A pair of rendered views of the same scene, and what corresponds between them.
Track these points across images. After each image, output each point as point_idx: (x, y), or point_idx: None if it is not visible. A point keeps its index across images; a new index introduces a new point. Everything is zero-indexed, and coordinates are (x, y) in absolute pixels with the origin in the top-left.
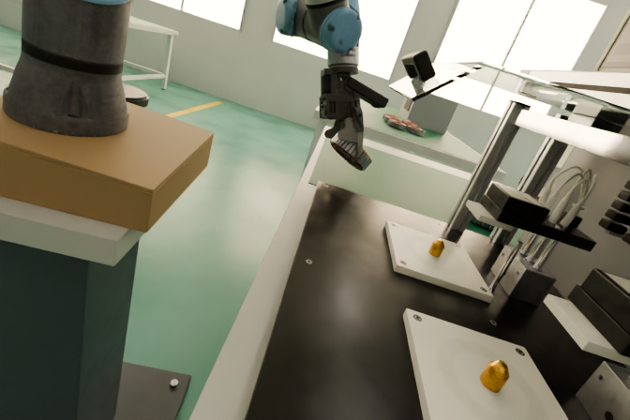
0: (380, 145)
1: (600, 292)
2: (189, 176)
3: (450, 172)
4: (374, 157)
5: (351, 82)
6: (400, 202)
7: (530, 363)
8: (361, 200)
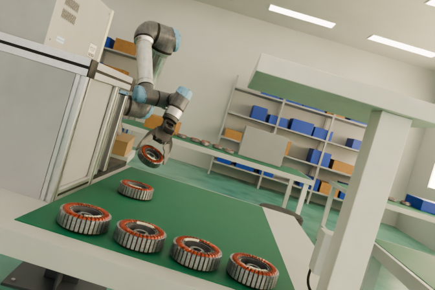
0: (293, 228)
1: None
2: None
3: (285, 248)
4: (231, 206)
5: (164, 121)
6: (133, 178)
7: None
8: (112, 161)
